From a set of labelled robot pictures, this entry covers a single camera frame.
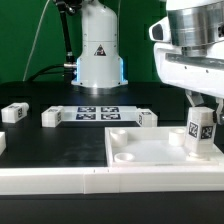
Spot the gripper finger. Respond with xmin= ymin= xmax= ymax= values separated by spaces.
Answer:
xmin=185 ymin=90 xmax=204 ymax=107
xmin=215 ymin=98 xmax=224 ymax=125

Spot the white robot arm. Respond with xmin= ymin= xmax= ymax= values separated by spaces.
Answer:
xmin=53 ymin=0 xmax=224 ymax=124

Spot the grey thin cable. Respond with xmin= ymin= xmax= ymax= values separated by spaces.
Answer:
xmin=22 ymin=0 xmax=52 ymax=82

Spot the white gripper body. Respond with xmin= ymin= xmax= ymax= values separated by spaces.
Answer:
xmin=154 ymin=42 xmax=224 ymax=98

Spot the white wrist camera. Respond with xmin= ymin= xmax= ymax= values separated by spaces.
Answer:
xmin=149 ymin=17 xmax=171 ymax=43

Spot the white sheet with markers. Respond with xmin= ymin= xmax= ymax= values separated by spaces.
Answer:
xmin=49 ymin=105 xmax=138 ymax=123

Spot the white U-shaped obstacle fence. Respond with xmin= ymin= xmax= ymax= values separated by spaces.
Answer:
xmin=0 ymin=131 xmax=224 ymax=195

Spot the black cable bundle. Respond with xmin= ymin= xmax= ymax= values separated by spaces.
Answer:
xmin=26 ymin=0 xmax=83 ymax=83

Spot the white square table top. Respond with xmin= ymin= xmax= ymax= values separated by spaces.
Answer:
xmin=105 ymin=127 xmax=224 ymax=167

